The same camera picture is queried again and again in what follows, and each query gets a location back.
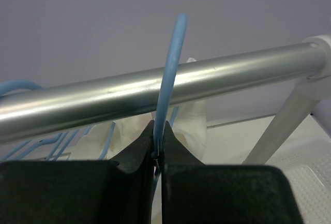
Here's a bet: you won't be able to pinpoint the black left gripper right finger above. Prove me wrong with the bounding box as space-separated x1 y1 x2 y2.
161 124 303 223

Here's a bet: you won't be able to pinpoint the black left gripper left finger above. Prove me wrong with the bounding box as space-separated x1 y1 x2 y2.
1 121 154 223

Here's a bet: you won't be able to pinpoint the light blue hanger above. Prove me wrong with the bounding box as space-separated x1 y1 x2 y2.
152 13 188 196

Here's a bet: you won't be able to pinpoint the white hanging skirt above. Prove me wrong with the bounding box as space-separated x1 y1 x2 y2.
71 57 208 161

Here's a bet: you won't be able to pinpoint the white perforated plastic basket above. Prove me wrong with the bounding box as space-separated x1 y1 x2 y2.
268 143 330 223

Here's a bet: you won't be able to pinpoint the light blue empty hangers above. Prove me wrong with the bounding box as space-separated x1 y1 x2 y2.
0 79 116 162

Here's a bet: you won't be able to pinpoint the silver clothes rack rail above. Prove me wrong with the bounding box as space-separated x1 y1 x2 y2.
1 43 326 144

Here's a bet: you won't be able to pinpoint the white right rack post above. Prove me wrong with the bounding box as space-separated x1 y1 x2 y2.
243 34 330 165

